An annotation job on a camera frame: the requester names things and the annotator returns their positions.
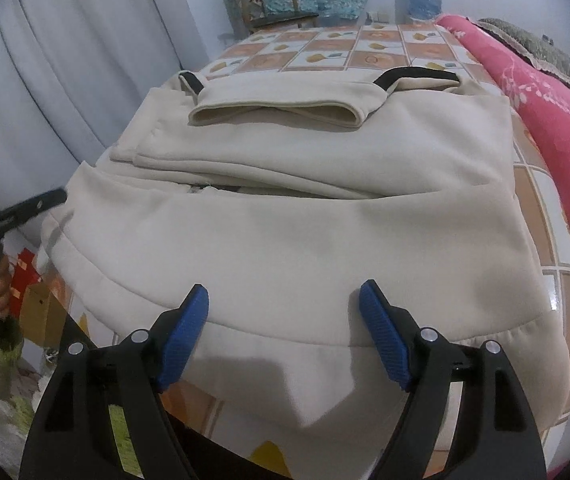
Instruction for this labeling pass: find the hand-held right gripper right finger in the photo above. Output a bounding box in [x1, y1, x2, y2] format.
[360, 280, 548, 480]

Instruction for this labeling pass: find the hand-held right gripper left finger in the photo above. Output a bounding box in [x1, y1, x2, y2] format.
[19, 284, 210, 480]

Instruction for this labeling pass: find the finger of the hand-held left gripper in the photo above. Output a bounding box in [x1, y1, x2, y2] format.
[0, 187, 68, 243]

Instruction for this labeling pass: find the cream zip jacket black trim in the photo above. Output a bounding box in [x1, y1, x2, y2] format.
[40, 66, 568, 433]

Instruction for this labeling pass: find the red paper bag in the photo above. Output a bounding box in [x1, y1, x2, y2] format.
[9, 247, 43, 306]

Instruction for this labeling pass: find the brown paper bag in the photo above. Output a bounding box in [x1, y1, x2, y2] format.
[19, 280, 68, 348]

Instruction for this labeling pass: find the white curtain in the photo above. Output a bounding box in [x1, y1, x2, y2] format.
[0, 0, 216, 281]

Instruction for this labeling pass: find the pink floral blanket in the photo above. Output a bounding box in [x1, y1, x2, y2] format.
[435, 14, 570, 441]

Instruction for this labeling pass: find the orange white tiled tablecloth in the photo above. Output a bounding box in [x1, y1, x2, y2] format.
[40, 20, 570, 480]

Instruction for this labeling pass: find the wooden chair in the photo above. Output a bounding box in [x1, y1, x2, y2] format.
[230, 0, 318, 36]

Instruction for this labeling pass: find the grey green lace blanket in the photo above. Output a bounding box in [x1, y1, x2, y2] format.
[477, 17, 570, 106]

